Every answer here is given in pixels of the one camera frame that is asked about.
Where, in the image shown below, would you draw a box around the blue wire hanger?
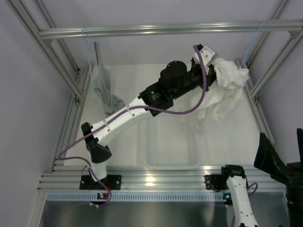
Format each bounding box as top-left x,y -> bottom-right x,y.
239,18 -> 267,68

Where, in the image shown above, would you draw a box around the white cable duct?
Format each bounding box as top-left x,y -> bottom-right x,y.
46,192 -> 231,202

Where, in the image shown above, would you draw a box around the grey shirt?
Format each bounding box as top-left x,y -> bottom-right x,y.
93,42 -> 125,117

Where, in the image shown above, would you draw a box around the white tank top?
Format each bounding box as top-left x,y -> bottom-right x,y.
180,58 -> 249,133

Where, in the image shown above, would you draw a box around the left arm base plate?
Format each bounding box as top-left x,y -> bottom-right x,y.
80,175 -> 122,190

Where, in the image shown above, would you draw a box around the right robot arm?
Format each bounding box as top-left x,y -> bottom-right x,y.
220,132 -> 303,227

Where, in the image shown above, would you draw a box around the white plastic basket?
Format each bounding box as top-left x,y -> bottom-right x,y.
138,114 -> 201,170

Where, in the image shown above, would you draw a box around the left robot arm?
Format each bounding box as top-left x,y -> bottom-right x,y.
93,58 -> 259,170

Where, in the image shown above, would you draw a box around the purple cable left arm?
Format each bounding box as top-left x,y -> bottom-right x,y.
57,44 -> 209,209

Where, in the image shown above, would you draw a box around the aluminium frame top rail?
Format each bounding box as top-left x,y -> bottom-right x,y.
38,19 -> 303,40

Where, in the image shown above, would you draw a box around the aluminium frame left posts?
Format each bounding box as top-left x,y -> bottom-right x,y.
4,0 -> 95,166

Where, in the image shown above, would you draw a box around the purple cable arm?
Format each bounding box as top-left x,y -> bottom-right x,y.
57,44 -> 209,209
231,182 -> 258,227

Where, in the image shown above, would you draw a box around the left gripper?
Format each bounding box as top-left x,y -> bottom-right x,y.
170,63 -> 222,100

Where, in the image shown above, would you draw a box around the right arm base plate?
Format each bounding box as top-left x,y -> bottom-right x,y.
204,175 -> 228,192

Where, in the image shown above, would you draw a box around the aluminium front rail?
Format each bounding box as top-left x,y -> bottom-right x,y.
37,166 -> 285,192

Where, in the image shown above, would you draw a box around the blue hanger with grey shirt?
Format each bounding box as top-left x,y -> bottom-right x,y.
81,26 -> 99,103

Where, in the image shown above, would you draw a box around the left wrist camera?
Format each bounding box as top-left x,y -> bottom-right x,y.
191,44 -> 218,68

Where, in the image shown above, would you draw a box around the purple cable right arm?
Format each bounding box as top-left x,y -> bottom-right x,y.
231,182 -> 258,227

